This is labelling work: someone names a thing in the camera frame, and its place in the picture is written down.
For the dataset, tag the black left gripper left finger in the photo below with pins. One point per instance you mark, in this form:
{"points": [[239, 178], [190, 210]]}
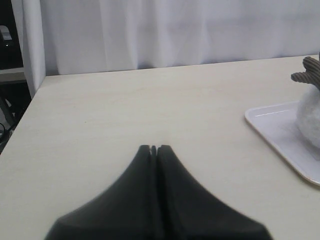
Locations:
{"points": [[122, 212]]}

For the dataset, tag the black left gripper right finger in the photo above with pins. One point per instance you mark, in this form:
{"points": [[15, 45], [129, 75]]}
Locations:
{"points": [[191, 212]]}

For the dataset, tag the white plastic tray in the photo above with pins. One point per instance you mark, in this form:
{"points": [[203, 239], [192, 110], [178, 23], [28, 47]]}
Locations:
{"points": [[276, 124]]}

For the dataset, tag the dark shelf rack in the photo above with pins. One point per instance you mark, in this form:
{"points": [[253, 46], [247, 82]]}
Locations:
{"points": [[14, 91]]}

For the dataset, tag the white backdrop curtain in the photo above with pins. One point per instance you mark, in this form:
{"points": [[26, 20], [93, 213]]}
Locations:
{"points": [[65, 37]]}

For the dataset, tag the white fluffy plush toy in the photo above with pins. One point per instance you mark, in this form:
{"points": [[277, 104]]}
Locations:
{"points": [[308, 111]]}

